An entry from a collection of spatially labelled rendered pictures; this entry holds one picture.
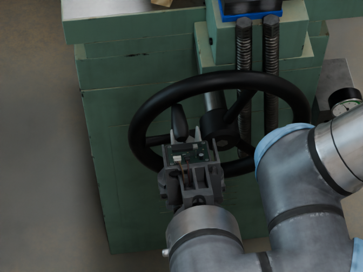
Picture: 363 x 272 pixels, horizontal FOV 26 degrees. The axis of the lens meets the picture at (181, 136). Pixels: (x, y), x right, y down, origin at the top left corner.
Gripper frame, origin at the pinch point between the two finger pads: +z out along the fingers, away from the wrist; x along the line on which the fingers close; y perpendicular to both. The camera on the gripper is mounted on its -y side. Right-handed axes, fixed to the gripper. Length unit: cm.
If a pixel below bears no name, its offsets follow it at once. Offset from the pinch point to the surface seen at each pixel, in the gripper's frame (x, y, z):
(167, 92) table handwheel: 1.6, 6.9, 3.8
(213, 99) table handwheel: -5.8, -1.1, 12.2
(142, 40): 4.1, 4.3, 23.8
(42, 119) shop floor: 34, -57, 94
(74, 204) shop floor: 26, -68, 68
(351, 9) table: -30.8, 6.0, 23.2
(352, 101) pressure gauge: -32.4, -12.9, 23.8
